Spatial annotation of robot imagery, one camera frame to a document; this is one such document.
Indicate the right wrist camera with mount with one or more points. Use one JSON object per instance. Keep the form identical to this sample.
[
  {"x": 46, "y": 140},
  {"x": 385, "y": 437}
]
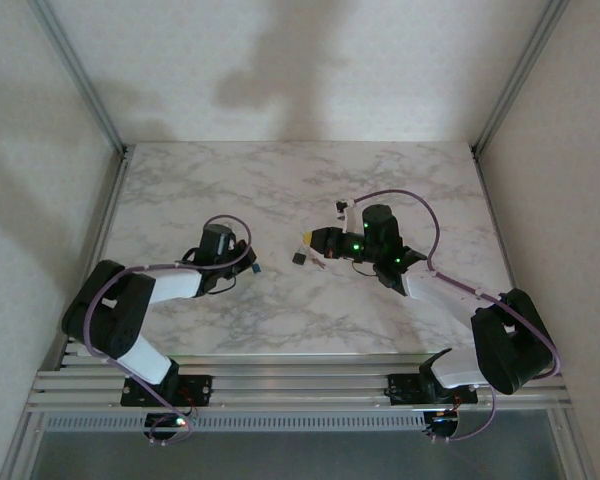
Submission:
[{"x": 350, "y": 212}]

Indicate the black padlock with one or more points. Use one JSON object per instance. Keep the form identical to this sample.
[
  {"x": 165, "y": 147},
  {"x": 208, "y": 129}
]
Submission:
[{"x": 298, "y": 258}]

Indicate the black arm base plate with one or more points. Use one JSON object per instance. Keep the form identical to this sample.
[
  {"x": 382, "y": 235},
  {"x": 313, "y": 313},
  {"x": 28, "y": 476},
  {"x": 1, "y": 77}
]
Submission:
[
  {"x": 200, "y": 387},
  {"x": 402, "y": 387}
]

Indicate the small circuit board with LED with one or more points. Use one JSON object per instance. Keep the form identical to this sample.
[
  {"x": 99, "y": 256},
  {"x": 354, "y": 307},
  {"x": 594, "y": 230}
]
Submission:
[
  {"x": 172, "y": 424},
  {"x": 442, "y": 422}
]

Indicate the small silver key bunch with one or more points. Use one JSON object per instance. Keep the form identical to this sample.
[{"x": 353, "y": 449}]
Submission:
[{"x": 316, "y": 261}]

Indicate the aluminium side rail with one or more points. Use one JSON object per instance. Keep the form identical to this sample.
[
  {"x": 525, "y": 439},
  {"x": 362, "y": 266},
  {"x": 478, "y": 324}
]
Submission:
[{"x": 103, "y": 225}]

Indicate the blue padlock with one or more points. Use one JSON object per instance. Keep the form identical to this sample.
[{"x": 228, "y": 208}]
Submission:
[{"x": 255, "y": 269}]

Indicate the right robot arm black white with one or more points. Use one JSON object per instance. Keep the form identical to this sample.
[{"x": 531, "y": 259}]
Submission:
[{"x": 510, "y": 345}]

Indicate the aluminium base frame rails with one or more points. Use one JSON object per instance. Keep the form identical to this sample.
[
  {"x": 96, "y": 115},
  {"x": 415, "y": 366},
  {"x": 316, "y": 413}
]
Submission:
[{"x": 300, "y": 385}]

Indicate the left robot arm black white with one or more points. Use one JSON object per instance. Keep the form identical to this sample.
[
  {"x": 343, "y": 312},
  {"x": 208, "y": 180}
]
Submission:
[{"x": 110, "y": 315}]

